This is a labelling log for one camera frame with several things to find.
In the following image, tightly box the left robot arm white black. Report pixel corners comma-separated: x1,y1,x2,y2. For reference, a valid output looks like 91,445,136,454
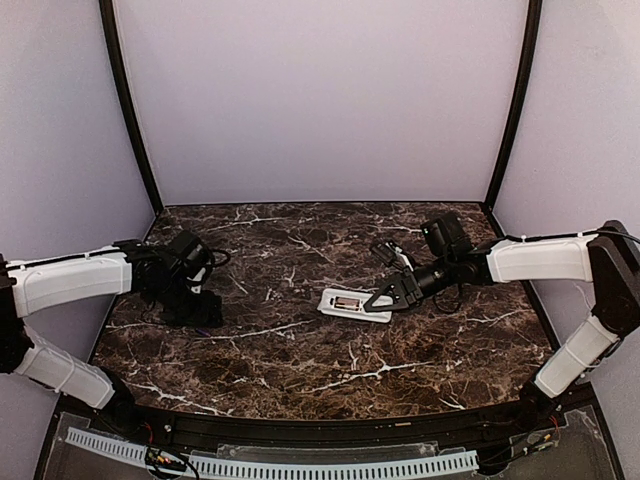
1,231,222,410

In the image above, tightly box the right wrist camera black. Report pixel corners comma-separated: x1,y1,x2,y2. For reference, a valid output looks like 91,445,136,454
420,212,473,257

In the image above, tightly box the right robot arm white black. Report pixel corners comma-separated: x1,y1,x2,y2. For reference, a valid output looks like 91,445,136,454
364,214,639,399

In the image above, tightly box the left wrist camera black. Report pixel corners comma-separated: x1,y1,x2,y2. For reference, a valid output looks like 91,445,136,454
168,230,211,277

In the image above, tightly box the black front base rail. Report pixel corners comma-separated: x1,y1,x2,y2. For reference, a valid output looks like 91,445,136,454
89,399,566,454

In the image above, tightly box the white slotted cable duct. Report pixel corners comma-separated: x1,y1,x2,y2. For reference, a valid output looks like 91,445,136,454
64,427,479,479

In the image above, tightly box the left black frame post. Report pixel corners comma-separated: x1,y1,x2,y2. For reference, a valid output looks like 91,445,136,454
98,0,164,217

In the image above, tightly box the white remote control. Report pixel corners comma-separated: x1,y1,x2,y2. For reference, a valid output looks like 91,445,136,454
317,288,392,324

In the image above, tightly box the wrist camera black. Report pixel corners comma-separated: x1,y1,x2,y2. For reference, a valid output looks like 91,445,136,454
420,212,473,257
168,230,211,277

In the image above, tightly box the right black frame post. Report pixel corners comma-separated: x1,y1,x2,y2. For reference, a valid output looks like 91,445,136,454
484,0,543,212

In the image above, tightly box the left camera black cable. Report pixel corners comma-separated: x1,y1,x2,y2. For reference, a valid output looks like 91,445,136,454
199,247,232,281

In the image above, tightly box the black frame post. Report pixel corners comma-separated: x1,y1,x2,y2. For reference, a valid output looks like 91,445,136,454
98,0,164,217
484,0,543,212

